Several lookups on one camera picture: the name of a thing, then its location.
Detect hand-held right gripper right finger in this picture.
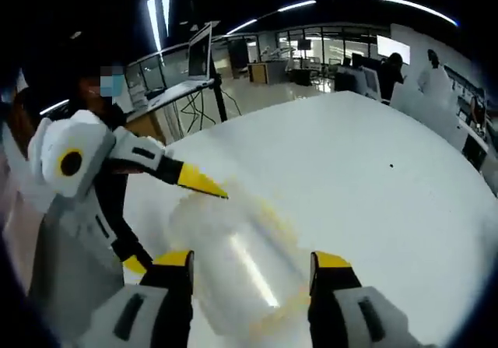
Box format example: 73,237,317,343
308,250,425,348

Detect white desk partition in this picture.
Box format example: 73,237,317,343
390,78,468,151

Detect small wooden cabinet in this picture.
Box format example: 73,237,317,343
247,61,270,85

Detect open silver laptop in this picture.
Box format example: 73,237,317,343
187,22,216,81

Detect brown wooden cabinet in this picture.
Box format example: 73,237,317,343
126,108,167,145

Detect ceiling light strip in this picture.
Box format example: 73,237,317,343
146,0,173,54
226,18,258,37
277,0,317,14
371,0,459,26

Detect wall monitor screen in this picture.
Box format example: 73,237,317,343
375,33,412,65

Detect clear box with yellow buckle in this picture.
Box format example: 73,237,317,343
166,174,314,328

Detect white stand desk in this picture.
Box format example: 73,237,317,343
144,73,230,133

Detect black cables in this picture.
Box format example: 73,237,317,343
179,90,217,132

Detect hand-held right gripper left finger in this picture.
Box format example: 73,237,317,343
77,248,195,348

